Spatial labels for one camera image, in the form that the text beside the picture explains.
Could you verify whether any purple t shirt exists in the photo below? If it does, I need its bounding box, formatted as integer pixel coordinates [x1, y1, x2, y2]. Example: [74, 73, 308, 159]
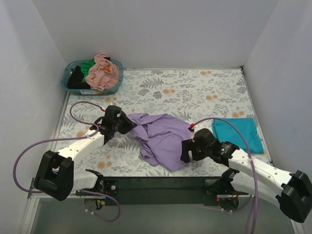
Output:
[128, 113, 191, 172]

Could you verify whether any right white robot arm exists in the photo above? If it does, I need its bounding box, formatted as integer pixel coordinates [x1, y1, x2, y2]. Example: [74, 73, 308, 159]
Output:
[180, 129, 312, 223]

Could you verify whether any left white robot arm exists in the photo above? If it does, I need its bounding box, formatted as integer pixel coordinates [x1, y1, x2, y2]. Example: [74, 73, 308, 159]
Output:
[34, 105, 137, 201]

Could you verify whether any folded teal t shirt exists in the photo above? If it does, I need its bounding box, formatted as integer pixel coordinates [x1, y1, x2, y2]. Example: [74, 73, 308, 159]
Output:
[211, 117, 265, 155]

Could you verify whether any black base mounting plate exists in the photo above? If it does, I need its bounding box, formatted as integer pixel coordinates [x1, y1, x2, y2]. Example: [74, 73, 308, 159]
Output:
[90, 176, 238, 207]

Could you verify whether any pink crumpled shirt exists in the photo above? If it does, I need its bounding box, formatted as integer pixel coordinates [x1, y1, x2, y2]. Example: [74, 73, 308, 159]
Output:
[85, 54, 120, 92]

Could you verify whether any floral patterned table mat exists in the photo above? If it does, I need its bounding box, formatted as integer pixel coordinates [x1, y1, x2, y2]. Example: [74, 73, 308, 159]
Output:
[55, 69, 256, 177]

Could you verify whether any black shirt in basket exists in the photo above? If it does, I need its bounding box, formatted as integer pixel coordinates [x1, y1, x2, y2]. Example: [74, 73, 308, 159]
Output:
[67, 66, 91, 89]

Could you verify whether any green shirt in basket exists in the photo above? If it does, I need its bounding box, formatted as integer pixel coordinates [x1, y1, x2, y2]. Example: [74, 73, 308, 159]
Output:
[81, 60, 95, 82]

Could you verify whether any teal plastic laundry basket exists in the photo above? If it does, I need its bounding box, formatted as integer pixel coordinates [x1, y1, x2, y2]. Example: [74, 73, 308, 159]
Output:
[60, 60, 123, 96]

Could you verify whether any aluminium frame rail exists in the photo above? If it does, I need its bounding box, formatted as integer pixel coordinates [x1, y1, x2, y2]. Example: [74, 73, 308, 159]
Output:
[19, 177, 78, 234]

